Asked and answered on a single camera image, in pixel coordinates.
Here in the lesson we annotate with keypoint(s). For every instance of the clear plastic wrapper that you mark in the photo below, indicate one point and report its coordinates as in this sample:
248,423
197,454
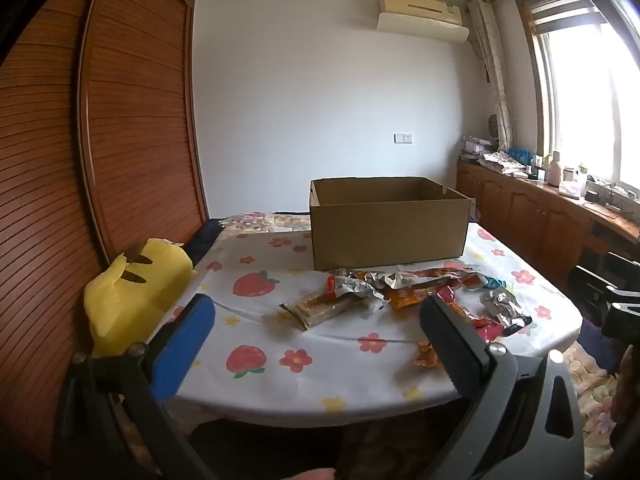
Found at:
502,305

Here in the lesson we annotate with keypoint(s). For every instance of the floral strawberry tablecloth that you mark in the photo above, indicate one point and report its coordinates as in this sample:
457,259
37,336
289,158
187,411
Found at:
300,360

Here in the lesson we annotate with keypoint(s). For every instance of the small fan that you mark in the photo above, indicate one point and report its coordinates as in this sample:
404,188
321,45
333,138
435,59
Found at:
494,127

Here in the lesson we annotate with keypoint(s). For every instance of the crumpled silver snack wrapper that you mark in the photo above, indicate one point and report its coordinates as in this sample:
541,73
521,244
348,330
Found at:
352,285

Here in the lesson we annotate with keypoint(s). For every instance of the yellow plush toy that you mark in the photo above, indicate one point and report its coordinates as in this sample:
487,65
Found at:
135,290

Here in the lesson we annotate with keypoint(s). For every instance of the small orange snack packet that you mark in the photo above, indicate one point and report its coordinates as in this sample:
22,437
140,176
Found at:
425,355

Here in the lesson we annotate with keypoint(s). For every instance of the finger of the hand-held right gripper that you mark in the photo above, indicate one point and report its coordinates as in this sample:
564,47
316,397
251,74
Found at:
622,266
625,297

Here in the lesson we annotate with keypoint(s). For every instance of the long orange white snack packet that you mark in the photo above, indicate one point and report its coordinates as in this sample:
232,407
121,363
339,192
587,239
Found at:
440,274

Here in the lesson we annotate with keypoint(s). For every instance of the teal snack packet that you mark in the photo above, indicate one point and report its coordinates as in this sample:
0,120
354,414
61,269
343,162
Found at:
495,282

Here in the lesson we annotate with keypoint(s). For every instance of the wooden cabinet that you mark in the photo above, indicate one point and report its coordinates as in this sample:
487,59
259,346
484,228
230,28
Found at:
530,215

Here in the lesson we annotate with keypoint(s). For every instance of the pink bottle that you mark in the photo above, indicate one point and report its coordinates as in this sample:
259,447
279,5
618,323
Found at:
552,170

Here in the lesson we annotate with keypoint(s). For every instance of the brown cardboard box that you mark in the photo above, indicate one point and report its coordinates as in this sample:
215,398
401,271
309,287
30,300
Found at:
390,225

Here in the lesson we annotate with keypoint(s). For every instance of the window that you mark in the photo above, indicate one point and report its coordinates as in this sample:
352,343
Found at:
585,95

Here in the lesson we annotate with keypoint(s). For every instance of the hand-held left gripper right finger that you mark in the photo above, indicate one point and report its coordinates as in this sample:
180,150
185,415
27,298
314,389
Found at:
450,345

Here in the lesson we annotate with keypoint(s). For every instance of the dark blue cloth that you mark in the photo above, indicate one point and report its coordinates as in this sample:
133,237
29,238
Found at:
205,242

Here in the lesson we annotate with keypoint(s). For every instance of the pile of papers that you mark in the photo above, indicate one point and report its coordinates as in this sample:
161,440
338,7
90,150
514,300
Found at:
495,160

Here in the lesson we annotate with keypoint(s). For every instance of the white air conditioner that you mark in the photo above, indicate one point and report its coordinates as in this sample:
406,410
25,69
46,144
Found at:
420,15

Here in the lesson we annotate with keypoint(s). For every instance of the floral bed sheet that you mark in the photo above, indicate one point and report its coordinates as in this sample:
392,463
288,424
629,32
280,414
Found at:
260,221

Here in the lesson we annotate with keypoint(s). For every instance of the clear brown snack bar packet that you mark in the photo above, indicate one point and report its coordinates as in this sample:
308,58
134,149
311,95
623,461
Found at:
320,310

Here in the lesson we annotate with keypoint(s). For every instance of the white wall switch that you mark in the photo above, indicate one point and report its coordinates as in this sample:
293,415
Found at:
403,138

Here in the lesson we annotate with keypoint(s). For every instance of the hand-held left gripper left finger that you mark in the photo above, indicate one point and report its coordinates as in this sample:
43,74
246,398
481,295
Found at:
182,347

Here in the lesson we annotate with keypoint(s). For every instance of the wooden slatted wardrobe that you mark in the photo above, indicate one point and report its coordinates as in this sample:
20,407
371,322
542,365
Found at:
100,135

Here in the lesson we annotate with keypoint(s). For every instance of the person's right forearm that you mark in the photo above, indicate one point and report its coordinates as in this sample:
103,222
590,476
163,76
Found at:
631,400

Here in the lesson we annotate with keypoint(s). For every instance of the patterned curtain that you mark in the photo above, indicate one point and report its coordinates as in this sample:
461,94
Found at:
495,75

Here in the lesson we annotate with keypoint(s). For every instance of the red snack packet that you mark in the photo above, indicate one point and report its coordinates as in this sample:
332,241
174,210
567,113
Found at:
480,327

